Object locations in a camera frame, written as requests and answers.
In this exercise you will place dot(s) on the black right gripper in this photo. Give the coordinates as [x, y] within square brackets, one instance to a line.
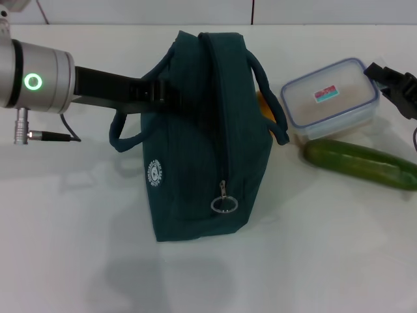
[413, 98]

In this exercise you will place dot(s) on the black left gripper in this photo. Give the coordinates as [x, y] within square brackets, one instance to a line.
[104, 89]

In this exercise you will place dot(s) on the clear plastic food container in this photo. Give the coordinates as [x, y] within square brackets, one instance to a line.
[329, 98]

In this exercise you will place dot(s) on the dark teal lunch bag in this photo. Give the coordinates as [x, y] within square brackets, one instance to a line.
[195, 169]

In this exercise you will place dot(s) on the green cucumber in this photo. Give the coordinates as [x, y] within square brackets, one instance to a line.
[358, 161]

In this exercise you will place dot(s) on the yellow orange pear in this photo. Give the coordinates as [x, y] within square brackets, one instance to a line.
[265, 109]

